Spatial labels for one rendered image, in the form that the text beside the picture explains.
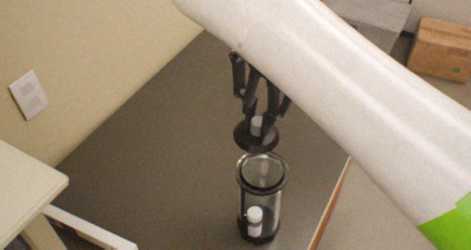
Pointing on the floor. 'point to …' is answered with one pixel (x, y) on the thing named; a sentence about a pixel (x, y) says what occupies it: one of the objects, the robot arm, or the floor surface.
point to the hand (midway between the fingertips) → (258, 118)
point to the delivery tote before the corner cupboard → (370, 14)
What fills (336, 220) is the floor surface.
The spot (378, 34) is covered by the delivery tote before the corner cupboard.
